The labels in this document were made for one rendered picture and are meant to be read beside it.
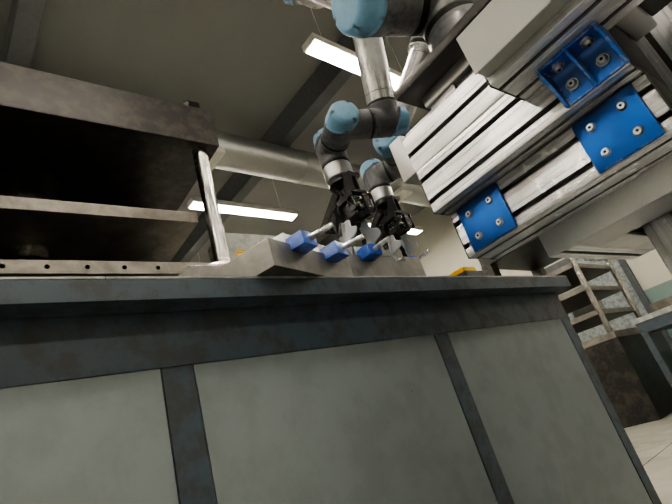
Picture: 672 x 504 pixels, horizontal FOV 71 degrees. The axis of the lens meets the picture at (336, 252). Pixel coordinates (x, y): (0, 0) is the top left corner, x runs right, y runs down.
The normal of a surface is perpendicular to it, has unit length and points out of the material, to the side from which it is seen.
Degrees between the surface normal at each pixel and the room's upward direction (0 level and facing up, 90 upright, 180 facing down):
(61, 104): 90
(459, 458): 90
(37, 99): 90
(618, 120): 90
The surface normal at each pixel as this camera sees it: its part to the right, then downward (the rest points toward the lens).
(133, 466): 0.57, -0.47
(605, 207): -0.78, -0.02
